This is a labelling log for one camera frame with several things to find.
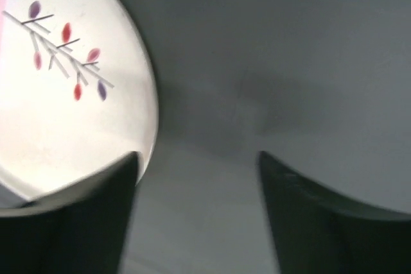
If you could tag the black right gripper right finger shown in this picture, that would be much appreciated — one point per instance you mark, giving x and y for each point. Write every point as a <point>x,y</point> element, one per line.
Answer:
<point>317,230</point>

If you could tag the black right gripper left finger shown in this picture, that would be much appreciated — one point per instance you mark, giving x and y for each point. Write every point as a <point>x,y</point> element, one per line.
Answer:
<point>79,229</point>

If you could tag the pink white floral plate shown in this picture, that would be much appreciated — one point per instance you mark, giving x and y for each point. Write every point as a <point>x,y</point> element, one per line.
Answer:
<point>77,92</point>

